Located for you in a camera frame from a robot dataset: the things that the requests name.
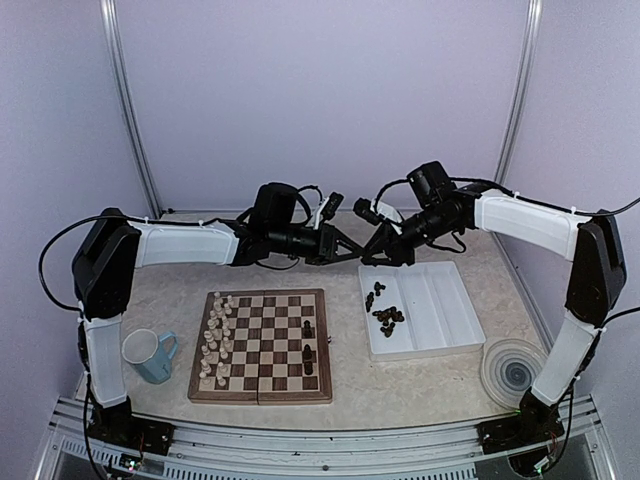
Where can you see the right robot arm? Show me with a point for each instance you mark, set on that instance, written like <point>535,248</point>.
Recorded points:
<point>583,250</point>

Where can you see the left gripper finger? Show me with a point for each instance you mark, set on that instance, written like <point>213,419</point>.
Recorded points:
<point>343,243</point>
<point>342,254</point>

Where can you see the white chess pieces row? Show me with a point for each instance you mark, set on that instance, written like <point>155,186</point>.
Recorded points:
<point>215,346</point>

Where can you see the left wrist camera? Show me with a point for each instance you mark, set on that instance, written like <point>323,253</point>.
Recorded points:
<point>326,210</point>

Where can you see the pile of dark chess pieces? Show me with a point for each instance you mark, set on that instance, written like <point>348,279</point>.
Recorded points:
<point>387,317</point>

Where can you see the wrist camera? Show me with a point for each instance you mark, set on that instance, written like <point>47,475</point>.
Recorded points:
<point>376,213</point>
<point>326,210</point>

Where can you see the right aluminium corner post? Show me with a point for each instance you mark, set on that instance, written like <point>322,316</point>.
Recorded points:
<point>525,68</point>

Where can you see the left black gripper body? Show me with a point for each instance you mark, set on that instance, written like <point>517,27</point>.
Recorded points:
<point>324,250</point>

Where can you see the left aluminium corner post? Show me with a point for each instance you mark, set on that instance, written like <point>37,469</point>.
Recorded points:
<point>110,22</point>

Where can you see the aluminium front rail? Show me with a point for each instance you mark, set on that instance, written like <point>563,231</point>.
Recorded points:
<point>445,451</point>

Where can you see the light blue mug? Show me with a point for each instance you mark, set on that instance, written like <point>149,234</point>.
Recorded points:
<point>150,354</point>

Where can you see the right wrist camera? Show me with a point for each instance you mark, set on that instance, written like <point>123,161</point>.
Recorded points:
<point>376,213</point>

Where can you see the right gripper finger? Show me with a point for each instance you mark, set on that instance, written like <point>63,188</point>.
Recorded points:
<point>379,241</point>
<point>381,260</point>

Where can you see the white plastic tray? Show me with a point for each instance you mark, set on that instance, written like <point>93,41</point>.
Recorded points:
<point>440,319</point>

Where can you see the grey spiral coaster plate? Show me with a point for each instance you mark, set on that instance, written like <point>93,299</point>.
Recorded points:
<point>509,367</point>

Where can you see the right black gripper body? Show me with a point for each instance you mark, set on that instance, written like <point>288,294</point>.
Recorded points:
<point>404,253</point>

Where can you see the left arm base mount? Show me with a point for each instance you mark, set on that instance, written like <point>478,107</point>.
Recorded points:
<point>134,433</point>

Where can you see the aluminium corner post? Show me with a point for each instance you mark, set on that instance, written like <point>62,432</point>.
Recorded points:
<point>525,68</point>
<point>110,22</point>

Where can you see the wooden chess board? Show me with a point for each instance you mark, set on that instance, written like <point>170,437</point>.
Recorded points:
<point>268,367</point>

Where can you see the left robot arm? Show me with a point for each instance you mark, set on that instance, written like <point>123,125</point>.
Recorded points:
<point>126,263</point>

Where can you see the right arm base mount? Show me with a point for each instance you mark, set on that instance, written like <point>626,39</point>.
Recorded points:
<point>523,429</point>

